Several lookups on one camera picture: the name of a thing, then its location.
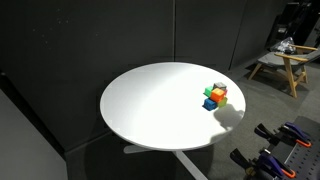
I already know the black background equipment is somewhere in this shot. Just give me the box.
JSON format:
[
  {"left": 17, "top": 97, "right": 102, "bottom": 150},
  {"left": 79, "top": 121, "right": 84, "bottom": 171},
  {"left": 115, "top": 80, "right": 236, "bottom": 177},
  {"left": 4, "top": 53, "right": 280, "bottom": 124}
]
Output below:
[{"left": 265, "top": 0, "right": 320, "bottom": 48}]

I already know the orange block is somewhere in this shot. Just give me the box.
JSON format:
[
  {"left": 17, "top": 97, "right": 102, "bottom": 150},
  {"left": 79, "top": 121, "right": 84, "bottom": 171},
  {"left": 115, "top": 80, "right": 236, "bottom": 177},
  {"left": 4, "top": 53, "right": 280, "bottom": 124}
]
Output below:
[{"left": 210, "top": 87, "right": 227, "bottom": 103}]

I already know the crumpled clear plastic bag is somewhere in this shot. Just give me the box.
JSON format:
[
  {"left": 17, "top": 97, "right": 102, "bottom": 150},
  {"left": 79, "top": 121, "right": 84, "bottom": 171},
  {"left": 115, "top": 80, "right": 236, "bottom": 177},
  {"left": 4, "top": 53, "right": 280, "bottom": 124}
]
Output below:
[{"left": 270, "top": 36, "right": 297, "bottom": 55}]

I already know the small green block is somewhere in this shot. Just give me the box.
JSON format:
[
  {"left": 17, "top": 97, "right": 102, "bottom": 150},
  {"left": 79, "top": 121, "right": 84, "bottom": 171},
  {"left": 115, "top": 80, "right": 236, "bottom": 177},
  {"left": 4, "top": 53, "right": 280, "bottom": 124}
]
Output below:
[{"left": 203, "top": 85, "right": 215, "bottom": 98}]

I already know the white table base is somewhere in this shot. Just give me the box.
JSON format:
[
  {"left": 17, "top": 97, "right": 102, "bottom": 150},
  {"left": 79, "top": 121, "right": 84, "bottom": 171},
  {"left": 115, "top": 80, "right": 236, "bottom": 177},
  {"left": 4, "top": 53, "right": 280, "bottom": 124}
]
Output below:
[{"left": 123, "top": 144, "right": 208, "bottom": 180}]

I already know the wooden chair with grey cushion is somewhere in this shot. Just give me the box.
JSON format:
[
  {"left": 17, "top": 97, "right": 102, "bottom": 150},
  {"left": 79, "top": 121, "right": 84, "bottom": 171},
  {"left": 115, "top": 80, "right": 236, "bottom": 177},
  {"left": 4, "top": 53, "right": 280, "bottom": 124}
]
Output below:
[{"left": 247, "top": 43, "right": 320, "bottom": 100}]

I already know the lime green block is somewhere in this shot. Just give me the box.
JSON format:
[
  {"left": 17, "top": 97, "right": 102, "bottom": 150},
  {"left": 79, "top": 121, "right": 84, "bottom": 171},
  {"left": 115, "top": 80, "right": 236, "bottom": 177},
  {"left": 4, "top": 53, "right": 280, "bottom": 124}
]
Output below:
[{"left": 217, "top": 96, "right": 229, "bottom": 108}]

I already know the purple and black clamp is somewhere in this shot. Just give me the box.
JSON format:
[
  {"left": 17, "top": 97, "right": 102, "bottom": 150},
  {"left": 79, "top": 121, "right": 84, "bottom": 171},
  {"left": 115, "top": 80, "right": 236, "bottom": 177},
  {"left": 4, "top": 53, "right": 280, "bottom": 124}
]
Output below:
[
  {"left": 229, "top": 147, "right": 297, "bottom": 180},
  {"left": 254, "top": 121, "right": 313, "bottom": 149}
]

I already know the blue block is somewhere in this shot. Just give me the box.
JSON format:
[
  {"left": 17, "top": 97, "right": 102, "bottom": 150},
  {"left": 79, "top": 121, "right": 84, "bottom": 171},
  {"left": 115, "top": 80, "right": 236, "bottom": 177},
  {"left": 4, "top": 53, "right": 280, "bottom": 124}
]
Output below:
[{"left": 202, "top": 98, "right": 218, "bottom": 112}]

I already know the grey block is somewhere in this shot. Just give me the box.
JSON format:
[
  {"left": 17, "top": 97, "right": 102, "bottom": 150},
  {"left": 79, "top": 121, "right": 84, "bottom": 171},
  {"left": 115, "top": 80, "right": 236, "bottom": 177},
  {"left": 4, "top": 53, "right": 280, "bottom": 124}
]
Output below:
[{"left": 213, "top": 81, "right": 228, "bottom": 91}]

